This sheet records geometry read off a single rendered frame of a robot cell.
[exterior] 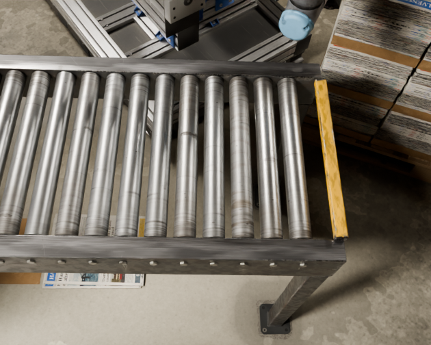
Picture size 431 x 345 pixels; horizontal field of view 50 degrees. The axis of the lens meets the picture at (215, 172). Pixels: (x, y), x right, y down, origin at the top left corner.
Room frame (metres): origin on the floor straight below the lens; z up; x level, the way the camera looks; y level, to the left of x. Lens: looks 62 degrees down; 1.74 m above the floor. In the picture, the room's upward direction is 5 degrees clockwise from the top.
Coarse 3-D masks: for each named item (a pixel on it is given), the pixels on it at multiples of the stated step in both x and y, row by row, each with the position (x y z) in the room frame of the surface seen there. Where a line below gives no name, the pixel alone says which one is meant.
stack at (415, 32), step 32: (352, 0) 1.13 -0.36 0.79; (384, 0) 1.10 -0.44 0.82; (416, 0) 1.11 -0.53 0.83; (352, 32) 1.12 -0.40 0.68; (384, 32) 1.09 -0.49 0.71; (416, 32) 1.07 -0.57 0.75; (320, 64) 1.48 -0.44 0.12; (352, 64) 1.10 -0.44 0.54; (384, 64) 1.08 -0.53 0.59; (384, 96) 1.07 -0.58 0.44; (416, 96) 1.04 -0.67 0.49; (352, 128) 1.08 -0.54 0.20; (384, 128) 1.05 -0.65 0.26; (416, 128) 1.02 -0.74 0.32; (384, 160) 1.05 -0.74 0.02; (416, 160) 1.00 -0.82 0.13
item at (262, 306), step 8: (256, 304) 0.38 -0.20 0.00; (264, 304) 0.39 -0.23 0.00; (272, 304) 0.39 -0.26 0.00; (264, 312) 0.36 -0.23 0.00; (264, 320) 0.33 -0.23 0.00; (288, 320) 0.34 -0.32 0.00; (264, 328) 0.30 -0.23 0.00; (272, 328) 0.30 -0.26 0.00; (280, 328) 0.31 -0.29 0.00; (288, 328) 0.31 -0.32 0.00; (264, 336) 0.27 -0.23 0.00; (272, 336) 0.28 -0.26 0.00; (280, 336) 0.28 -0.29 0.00; (288, 336) 0.28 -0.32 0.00
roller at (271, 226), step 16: (256, 80) 0.79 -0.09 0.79; (256, 96) 0.74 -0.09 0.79; (272, 96) 0.75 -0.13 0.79; (256, 112) 0.69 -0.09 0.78; (272, 112) 0.69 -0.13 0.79; (256, 128) 0.65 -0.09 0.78; (272, 128) 0.64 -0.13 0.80; (272, 144) 0.59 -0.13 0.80; (272, 160) 0.55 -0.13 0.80; (272, 176) 0.51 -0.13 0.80; (272, 192) 0.46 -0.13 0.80; (272, 208) 0.42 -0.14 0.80; (272, 224) 0.39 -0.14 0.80
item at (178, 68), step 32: (0, 64) 0.76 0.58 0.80; (32, 64) 0.77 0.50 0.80; (64, 64) 0.78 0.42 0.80; (96, 64) 0.79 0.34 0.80; (128, 64) 0.80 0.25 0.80; (160, 64) 0.81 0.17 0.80; (192, 64) 0.82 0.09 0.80; (224, 64) 0.83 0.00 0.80; (256, 64) 0.84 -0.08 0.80; (288, 64) 0.85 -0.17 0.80; (0, 96) 0.74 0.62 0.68; (128, 96) 0.77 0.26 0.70; (224, 96) 0.79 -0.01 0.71
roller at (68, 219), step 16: (96, 80) 0.75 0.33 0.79; (80, 96) 0.69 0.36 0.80; (96, 96) 0.70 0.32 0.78; (80, 112) 0.64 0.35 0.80; (80, 128) 0.59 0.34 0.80; (80, 144) 0.54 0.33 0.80; (80, 160) 0.50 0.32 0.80; (64, 176) 0.46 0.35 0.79; (80, 176) 0.46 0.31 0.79; (64, 192) 0.42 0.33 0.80; (80, 192) 0.42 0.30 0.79; (64, 208) 0.38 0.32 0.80; (80, 208) 0.39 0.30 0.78; (64, 224) 0.34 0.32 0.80
